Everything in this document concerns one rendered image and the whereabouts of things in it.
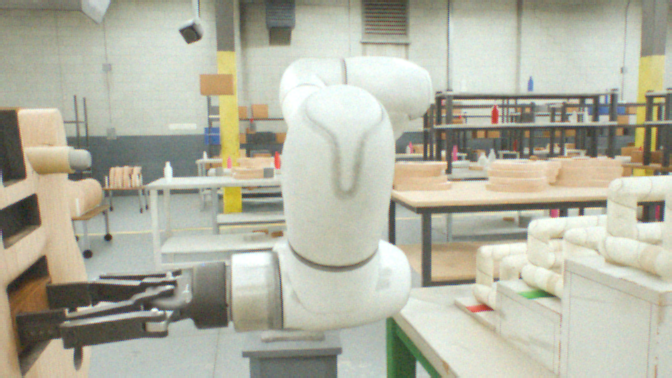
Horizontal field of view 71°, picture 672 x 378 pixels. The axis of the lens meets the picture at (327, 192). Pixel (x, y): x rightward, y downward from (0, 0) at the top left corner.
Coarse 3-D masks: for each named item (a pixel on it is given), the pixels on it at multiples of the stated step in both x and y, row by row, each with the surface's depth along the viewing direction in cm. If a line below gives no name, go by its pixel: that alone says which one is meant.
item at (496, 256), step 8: (480, 248) 93; (488, 248) 92; (496, 248) 93; (504, 248) 93; (512, 248) 93; (520, 248) 94; (552, 248) 95; (560, 248) 95; (496, 256) 92; (504, 256) 93
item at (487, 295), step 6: (474, 288) 93; (480, 288) 92; (486, 288) 91; (492, 288) 91; (474, 294) 93; (480, 294) 91; (486, 294) 89; (492, 294) 88; (480, 300) 91; (486, 300) 89; (492, 300) 87; (492, 306) 87
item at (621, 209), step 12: (612, 192) 60; (624, 192) 59; (612, 204) 60; (624, 204) 59; (636, 204) 60; (612, 216) 60; (624, 216) 59; (612, 228) 60; (624, 228) 60; (612, 264) 61
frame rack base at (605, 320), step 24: (576, 264) 62; (600, 264) 61; (576, 288) 62; (600, 288) 58; (624, 288) 55; (648, 288) 52; (576, 312) 62; (600, 312) 58; (624, 312) 55; (648, 312) 52; (576, 336) 63; (600, 336) 59; (624, 336) 55; (648, 336) 52; (576, 360) 63; (600, 360) 59; (624, 360) 55; (648, 360) 52
